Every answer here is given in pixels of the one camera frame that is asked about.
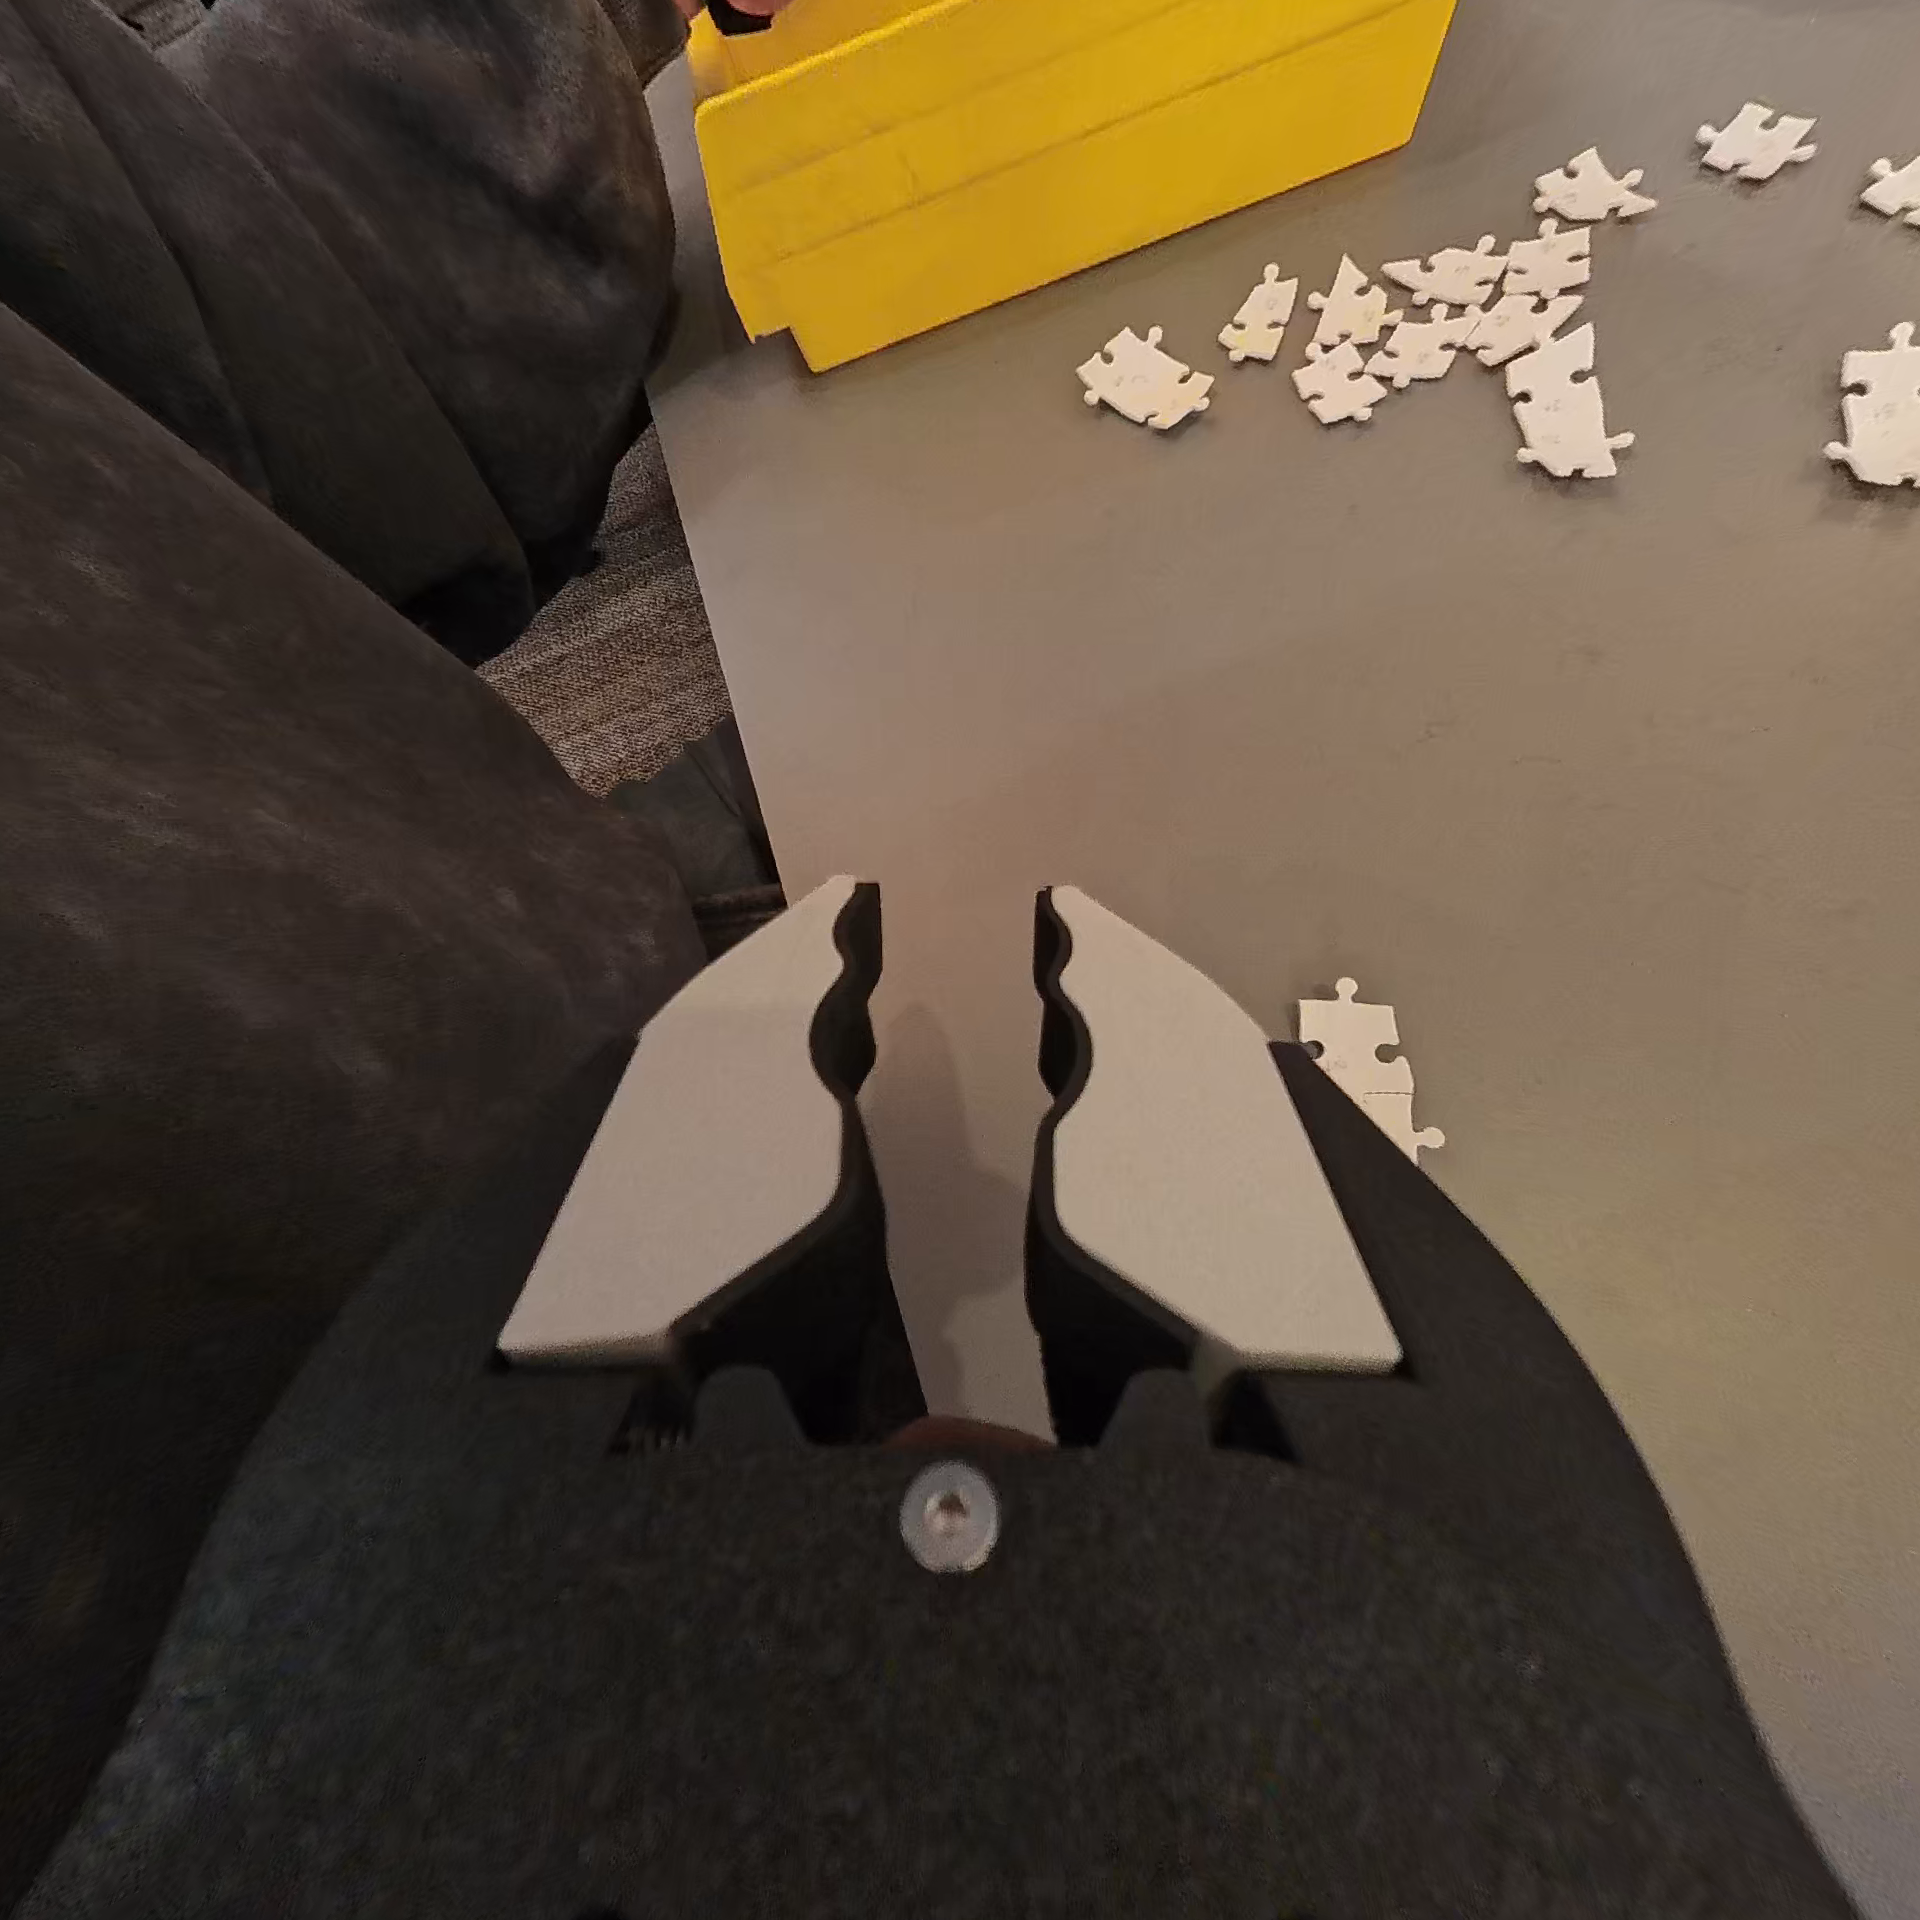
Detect person's dark clothing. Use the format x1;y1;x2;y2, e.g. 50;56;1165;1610
0;299;711;1920

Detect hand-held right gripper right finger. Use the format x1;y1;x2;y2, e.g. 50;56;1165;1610
1025;883;1409;1450

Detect scattered white puzzle pieces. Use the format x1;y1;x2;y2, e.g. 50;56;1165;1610
1821;320;1920;491

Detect pile of white puzzle pieces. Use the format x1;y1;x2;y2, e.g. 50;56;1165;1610
1218;218;1595;429

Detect person's left forearm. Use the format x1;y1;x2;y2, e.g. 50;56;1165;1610
0;0;683;662

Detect loose white puzzle pieces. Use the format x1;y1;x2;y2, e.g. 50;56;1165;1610
1503;320;1638;483

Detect yellow plastic bins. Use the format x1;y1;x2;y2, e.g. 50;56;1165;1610
693;0;1461;374

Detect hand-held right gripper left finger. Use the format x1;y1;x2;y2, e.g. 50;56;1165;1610
495;872;929;1450

